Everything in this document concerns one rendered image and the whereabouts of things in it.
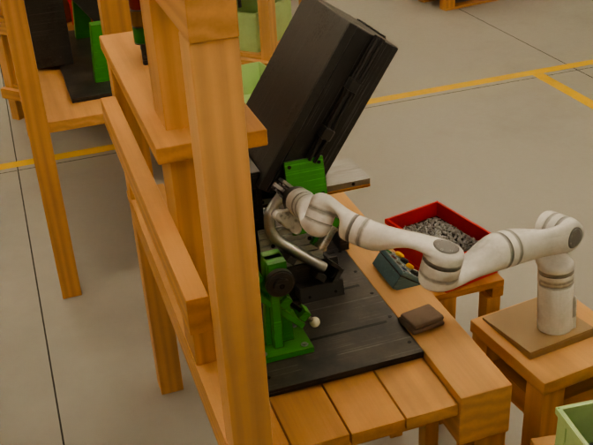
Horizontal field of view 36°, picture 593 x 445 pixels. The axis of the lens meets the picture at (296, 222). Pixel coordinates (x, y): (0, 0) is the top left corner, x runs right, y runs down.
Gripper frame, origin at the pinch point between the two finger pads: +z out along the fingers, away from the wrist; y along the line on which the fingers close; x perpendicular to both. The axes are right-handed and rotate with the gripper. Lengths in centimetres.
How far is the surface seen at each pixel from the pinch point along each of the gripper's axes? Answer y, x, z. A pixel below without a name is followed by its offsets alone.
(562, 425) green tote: -60, 6, -72
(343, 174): -18.6, -15.9, 20.1
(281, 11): -29, -91, 279
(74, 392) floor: -21, 112, 122
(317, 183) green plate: -7.1, -7.8, 2.8
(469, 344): -53, 3, -34
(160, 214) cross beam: 27.1, 23.4, -13.2
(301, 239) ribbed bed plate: -13.9, 7.5, 4.3
